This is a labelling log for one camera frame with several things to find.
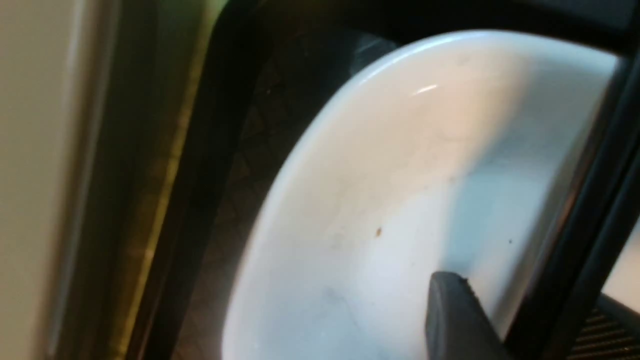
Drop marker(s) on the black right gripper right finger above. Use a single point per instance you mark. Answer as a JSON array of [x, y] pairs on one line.
[[611, 331]]

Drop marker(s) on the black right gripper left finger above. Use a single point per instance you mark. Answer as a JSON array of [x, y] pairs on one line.
[[456, 326]]

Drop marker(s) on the white square rice plate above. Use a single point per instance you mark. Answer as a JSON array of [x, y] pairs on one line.
[[451, 153]]

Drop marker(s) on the black plastic serving tray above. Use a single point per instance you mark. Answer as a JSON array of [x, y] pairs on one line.
[[253, 99]]

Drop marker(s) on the large white plastic tub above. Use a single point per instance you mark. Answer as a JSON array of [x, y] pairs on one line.
[[55, 60]]

